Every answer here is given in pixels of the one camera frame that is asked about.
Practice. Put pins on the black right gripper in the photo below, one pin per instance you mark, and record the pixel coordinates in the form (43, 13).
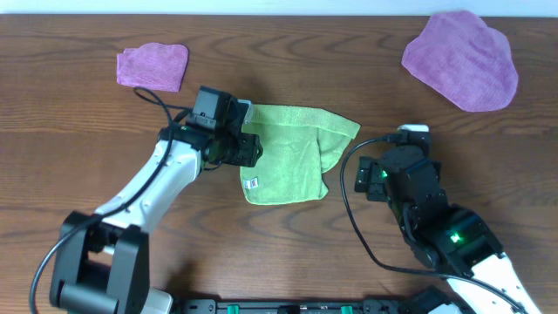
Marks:
(366, 178)

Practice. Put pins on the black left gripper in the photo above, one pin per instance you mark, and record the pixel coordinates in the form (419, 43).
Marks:
(247, 155)

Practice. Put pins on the green microfiber cloth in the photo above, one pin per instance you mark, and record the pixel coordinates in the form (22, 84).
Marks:
(299, 144)

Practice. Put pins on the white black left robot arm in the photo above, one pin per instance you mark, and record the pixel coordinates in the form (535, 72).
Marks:
(102, 260)

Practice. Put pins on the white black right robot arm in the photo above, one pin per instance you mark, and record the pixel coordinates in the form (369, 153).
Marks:
(452, 242)

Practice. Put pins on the small folded purple cloth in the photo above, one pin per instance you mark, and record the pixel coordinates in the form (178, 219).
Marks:
(155, 66)

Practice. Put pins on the large purple cloth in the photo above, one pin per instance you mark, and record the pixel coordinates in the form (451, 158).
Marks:
(462, 58)

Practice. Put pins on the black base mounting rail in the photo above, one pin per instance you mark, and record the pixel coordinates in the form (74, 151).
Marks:
(368, 306)

